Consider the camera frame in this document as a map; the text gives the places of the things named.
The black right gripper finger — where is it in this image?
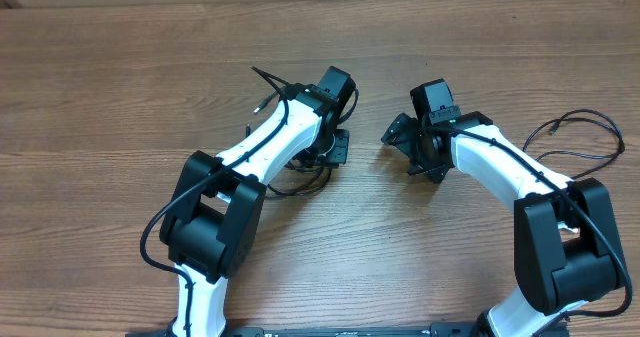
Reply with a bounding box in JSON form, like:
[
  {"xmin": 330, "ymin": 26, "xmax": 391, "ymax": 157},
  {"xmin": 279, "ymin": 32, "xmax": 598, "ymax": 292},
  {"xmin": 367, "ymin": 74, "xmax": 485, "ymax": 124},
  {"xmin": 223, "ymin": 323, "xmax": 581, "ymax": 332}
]
[
  {"xmin": 381, "ymin": 113, "xmax": 413, "ymax": 146},
  {"xmin": 407, "ymin": 164, "xmax": 451, "ymax": 184}
]

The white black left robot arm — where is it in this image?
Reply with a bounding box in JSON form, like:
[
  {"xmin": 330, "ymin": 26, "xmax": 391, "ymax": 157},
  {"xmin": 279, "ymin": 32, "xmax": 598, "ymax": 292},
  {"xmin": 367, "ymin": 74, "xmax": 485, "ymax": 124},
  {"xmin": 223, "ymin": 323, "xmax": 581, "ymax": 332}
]
[{"xmin": 140, "ymin": 78, "xmax": 358, "ymax": 336}]

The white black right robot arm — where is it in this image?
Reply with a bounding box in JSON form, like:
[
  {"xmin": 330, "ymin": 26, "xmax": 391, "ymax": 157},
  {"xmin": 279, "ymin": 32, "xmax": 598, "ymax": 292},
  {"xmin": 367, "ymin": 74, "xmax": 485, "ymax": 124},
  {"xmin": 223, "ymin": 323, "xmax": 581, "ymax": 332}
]
[{"xmin": 381, "ymin": 112, "xmax": 633, "ymax": 336}]

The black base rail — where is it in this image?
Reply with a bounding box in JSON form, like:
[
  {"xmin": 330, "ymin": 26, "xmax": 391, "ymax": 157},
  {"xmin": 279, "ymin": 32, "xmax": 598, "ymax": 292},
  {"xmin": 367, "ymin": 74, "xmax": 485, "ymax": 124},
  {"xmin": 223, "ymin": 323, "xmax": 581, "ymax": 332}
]
[{"xmin": 124, "ymin": 320, "xmax": 569, "ymax": 337}]

